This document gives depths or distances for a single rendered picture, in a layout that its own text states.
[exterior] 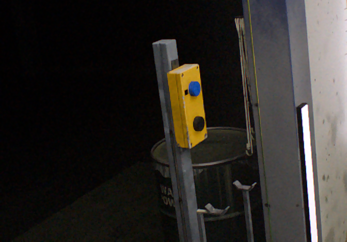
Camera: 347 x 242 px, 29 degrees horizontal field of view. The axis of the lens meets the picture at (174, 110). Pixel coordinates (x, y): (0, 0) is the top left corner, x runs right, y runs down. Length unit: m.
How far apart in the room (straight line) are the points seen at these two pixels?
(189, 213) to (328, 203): 0.85
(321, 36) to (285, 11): 0.37
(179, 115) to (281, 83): 0.54
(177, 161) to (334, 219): 1.04
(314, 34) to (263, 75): 0.29
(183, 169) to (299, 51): 0.68
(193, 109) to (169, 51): 0.21
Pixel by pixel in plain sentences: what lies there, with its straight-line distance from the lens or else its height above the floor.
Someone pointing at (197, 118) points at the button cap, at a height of 1.38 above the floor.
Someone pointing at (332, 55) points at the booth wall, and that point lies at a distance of 2.96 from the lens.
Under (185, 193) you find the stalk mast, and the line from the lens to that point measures 2.32.
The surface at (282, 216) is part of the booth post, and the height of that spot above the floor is 0.81.
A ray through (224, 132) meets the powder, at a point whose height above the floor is 0.87.
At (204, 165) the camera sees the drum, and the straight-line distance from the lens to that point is 3.22.
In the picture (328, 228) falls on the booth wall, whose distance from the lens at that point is 3.04.
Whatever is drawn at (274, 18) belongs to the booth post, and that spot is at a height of 1.62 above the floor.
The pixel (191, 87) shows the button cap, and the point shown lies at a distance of 2.17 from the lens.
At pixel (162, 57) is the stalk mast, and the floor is 1.59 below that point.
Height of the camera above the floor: 2.02
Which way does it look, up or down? 16 degrees down
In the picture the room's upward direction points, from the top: 8 degrees counter-clockwise
